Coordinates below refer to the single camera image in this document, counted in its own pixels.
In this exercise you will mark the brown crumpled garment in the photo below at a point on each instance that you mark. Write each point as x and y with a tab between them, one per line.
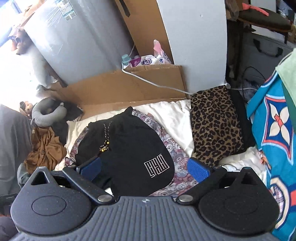
47	150

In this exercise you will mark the brown cardboard sheet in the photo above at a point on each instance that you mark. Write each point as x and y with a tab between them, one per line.
121	87

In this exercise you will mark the bear print pyjama garment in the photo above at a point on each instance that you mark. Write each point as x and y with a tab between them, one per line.
138	157

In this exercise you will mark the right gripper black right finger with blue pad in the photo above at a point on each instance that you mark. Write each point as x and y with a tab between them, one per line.
212	178

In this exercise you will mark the small plush doll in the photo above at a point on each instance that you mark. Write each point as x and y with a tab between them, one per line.
26	108

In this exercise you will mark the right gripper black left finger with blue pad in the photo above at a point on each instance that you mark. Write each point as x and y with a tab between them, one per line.
73	185

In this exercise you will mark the grey neck pillow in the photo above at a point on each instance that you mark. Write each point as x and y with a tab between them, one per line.
47	112

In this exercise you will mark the tissue pack bag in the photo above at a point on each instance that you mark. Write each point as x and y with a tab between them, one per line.
159	57

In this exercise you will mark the teal bottle cap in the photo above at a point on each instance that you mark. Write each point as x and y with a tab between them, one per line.
125	59

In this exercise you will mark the black drawstring pants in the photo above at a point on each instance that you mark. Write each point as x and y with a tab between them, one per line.
134	160

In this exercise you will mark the blue patterned blanket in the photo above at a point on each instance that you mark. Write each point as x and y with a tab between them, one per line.
274	133

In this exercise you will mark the leopard print cloth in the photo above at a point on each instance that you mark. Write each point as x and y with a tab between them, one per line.
216	130

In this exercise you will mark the cream printed bed sheet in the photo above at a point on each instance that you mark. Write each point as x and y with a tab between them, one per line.
171	120

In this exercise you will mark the grey silver appliance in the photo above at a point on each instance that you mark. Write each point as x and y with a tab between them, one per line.
80	39

